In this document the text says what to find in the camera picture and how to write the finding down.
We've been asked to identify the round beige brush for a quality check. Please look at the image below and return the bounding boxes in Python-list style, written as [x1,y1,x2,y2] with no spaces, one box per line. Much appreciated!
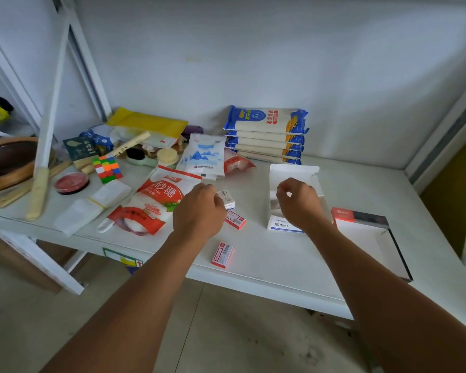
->
[157,148,179,170]

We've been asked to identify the white bag blue mountain print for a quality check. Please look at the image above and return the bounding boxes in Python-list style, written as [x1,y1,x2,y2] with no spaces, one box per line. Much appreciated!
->
[176,133,227,180]

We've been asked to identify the person's left forearm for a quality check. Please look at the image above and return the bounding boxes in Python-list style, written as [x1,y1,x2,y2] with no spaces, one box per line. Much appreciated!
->
[41,231,202,373]

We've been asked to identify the yellow padded envelope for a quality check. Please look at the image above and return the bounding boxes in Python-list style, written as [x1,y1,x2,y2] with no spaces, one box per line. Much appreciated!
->
[106,107,189,139]

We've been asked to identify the light wooden stick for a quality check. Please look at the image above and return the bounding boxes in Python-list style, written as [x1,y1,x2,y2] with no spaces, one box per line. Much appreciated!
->
[112,131,151,158]

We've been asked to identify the colourful puzzle cube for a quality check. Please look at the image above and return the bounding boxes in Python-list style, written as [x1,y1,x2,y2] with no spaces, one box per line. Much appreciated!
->
[92,154,123,184]

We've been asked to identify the open white carton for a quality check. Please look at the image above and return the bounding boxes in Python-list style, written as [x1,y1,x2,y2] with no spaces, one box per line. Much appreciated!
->
[267,164,327,233]

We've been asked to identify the purple object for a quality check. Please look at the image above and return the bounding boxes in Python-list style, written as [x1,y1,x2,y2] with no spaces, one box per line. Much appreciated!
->
[180,125,204,142]

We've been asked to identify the white brush black bristles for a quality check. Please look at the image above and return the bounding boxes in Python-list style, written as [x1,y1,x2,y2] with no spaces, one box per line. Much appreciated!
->
[126,148,158,168]

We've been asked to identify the long wooden stick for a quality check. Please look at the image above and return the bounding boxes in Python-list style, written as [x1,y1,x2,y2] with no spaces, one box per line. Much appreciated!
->
[0,161,74,209]

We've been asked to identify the round wooden bowl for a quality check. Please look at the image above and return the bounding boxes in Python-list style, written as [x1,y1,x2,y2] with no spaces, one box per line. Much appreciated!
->
[0,137,57,195]

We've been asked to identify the small white cardboard box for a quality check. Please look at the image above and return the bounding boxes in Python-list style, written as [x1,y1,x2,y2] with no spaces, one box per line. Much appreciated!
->
[216,190,236,210]

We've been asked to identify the small red white packet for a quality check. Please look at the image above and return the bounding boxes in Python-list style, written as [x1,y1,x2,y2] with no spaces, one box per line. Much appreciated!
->
[224,148,256,175]

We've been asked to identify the small red cardboard box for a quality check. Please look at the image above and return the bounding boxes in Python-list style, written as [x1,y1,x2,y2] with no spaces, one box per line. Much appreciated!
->
[224,210,247,230]
[211,242,234,269]

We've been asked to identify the green yellow label sticker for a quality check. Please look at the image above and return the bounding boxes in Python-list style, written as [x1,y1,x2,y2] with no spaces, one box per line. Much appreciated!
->
[103,248,144,275]

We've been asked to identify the blue white plastic packet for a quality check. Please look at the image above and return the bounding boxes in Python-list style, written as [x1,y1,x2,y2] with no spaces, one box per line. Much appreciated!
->
[79,126,115,154]

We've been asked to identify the white folded pouch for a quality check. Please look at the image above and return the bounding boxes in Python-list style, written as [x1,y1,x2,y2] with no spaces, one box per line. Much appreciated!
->
[89,180,132,209]
[53,198,104,237]

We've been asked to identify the white red sugar bag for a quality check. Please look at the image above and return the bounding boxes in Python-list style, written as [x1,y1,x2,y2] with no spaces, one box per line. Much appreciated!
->
[107,166,203,236]

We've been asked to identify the white tray box red edge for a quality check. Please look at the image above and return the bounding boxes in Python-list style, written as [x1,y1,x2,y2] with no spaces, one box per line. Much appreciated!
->
[331,207,413,283]

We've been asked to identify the blue white noodle packet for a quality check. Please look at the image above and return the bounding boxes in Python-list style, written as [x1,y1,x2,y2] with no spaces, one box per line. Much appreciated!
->
[237,150,302,165]
[227,143,304,158]
[225,130,306,146]
[225,137,304,152]
[224,105,309,135]

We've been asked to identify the white metal shelf frame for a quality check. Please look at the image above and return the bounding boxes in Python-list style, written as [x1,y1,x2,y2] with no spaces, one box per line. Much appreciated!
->
[0,0,113,296]

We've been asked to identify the person's right hand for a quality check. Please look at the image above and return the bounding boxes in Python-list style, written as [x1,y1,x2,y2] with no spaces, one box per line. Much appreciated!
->
[276,178,327,232]

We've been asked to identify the person's right forearm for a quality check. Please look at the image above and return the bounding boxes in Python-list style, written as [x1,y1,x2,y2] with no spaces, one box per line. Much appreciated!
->
[305,219,466,373]

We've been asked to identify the small wooden spatula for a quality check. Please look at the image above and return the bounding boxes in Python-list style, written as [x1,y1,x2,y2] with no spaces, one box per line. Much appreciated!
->
[73,155,98,175]

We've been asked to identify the person's left hand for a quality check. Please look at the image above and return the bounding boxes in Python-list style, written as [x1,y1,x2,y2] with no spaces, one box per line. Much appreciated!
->
[173,183,227,245]

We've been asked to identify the round red lidded tin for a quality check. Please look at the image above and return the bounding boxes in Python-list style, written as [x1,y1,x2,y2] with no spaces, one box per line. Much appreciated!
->
[55,172,90,195]

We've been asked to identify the dark green card packet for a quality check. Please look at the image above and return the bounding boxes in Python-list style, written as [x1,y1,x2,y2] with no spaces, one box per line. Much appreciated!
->
[63,137,98,161]

